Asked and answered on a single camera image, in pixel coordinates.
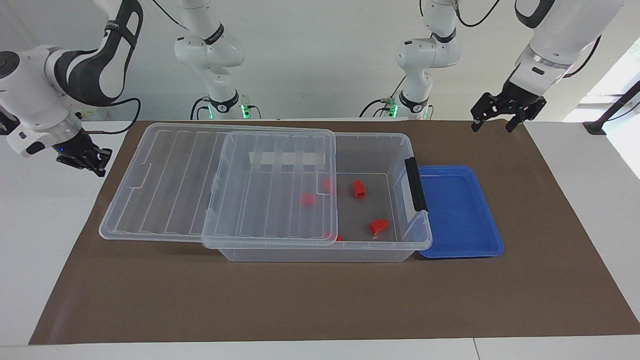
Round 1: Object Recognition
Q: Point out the blue plastic tray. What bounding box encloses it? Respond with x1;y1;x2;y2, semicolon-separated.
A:
413;165;505;259

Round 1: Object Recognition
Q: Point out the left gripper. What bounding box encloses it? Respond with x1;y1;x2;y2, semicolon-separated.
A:
470;79;547;134

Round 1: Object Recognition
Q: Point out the clear plastic storage box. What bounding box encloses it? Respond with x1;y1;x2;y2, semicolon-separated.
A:
215;131;433;264

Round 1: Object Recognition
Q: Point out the black box latch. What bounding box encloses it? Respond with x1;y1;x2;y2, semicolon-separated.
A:
404;157;429;213

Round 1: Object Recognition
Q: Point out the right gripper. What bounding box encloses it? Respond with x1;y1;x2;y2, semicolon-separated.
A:
55;128;112;177

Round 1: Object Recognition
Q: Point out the black stand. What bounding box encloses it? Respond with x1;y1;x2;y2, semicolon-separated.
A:
582;80;640;136

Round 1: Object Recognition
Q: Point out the clear plastic box lid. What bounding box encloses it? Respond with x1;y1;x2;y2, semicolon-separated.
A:
98;122;338;249

